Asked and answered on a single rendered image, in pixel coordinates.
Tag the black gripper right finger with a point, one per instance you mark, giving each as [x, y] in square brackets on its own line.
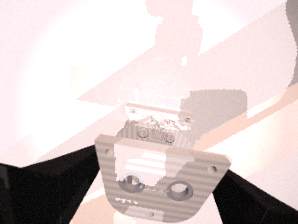
[240, 202]

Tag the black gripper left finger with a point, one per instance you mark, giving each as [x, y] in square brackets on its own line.
[47, 192]

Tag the grey metal housing plate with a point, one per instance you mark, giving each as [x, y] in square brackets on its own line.
[158, 167]

